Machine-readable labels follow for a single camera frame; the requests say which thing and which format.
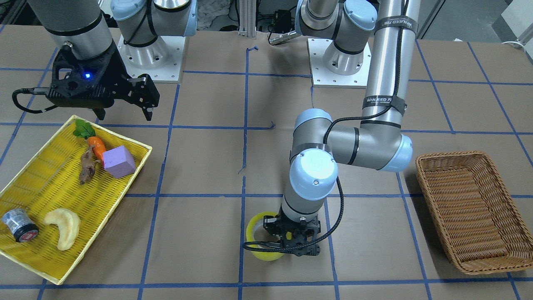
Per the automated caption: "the yellow clear tape roll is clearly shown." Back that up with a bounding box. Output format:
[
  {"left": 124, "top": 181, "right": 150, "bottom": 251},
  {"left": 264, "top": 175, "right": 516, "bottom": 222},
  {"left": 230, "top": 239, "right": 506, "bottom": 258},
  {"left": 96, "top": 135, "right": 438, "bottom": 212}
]
[{"left": 246, "top": 211, "right": 284, "bottom": 261}]

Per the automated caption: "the aluminium frame post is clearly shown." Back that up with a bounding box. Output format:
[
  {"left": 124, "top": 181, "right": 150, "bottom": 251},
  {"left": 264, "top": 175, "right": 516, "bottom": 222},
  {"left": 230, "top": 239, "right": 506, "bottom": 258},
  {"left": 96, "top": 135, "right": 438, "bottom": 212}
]
[{"left": 238, "top": 0, "right": 257, "bottom": 39}]

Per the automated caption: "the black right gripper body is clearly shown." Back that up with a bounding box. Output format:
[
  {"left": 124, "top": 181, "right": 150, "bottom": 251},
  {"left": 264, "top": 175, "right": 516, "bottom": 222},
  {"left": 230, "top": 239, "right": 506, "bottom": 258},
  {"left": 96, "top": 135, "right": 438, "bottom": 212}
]
[{"left": 45, "top": 40, "right": 160, "bottom": 111}]

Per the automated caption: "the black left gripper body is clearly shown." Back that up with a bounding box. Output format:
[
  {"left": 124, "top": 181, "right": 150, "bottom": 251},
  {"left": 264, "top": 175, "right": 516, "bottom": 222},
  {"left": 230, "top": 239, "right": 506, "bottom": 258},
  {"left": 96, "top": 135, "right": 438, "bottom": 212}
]
[{"left": 262, "top": 212, "right": 321, "bottom": 256}]

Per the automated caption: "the small black capped bottle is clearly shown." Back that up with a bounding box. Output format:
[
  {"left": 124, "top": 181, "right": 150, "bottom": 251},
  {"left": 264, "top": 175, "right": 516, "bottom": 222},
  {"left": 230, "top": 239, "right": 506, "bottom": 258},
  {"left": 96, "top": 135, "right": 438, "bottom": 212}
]
[{"left": 2, "top": 207, "right": 39, "bottom": 243}]

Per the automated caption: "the black corrugated cable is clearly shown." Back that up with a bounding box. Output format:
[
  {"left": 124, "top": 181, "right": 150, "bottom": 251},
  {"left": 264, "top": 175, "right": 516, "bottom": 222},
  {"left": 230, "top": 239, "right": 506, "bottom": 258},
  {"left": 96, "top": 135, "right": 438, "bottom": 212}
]
[{"left": 242, "top": 0, "right": 411, "bottom": 254}]

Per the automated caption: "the orange toy carrot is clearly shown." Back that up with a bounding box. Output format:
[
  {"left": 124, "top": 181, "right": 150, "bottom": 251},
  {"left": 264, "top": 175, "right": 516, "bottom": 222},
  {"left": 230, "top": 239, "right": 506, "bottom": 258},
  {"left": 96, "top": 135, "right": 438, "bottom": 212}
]
[{"left": 73, "top": 118, "right": 107, "bottom": 162}]

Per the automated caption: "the pale banana slice toy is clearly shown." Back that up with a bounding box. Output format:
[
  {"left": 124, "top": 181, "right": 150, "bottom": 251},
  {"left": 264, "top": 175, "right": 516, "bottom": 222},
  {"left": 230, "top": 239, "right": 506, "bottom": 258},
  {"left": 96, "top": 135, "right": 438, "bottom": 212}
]
[{"left": 42, "top": 207, "right": 80, "bottom": 251}]

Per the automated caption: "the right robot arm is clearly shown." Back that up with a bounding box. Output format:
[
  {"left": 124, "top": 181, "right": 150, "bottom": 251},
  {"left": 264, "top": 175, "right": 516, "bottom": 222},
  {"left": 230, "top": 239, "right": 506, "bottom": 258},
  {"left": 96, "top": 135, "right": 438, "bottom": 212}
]
[{"left": 12, "top": 0, "right": 197, "bottom": 121}]

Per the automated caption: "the purple foam cube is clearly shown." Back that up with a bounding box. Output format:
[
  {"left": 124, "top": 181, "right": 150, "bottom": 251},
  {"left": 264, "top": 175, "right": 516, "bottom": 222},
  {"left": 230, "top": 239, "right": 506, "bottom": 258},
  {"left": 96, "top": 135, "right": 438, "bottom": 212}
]
[{"left": 102, "top": 145, "right": 137, "bottom": 179}]

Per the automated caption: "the yellow woven tray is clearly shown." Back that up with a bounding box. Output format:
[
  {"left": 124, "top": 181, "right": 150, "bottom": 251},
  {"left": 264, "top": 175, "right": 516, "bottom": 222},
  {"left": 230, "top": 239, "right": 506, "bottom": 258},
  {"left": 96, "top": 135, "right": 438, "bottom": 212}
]
[{"left": 0, "top": 115, "right": 152, "bottom": 285}]

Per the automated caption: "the brown wicker basket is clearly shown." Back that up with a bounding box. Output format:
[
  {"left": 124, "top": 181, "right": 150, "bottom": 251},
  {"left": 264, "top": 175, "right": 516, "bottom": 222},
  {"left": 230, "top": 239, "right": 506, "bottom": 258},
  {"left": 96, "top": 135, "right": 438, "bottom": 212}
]
[{"left": 415, "top": 151, "right": 533, "bottom": 275}]

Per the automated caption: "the brown toy animal figure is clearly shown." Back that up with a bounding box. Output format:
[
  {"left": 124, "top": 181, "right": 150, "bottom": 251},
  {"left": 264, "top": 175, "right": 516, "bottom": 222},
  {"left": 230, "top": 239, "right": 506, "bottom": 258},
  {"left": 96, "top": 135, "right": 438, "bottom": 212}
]
[{"left": 79, "top": 145, "right": 101, "bottom": 185}]

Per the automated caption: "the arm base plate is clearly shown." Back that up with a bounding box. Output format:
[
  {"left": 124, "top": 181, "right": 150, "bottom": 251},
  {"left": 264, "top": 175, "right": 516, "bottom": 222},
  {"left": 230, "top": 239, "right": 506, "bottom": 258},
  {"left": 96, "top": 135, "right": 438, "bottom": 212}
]
[
  {"left": 308, "top": 38, "right": 371, "bottom": 89},
  {"left": 117, "top": 36, "right": 188, "bottom": 84}
]

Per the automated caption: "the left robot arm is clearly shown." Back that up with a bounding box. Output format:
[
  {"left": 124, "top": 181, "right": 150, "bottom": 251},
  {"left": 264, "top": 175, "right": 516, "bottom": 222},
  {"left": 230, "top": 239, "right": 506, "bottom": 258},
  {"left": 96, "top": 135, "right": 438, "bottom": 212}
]
[{"left": 242, "top": 0, "right": 421, "bottom": 260}]

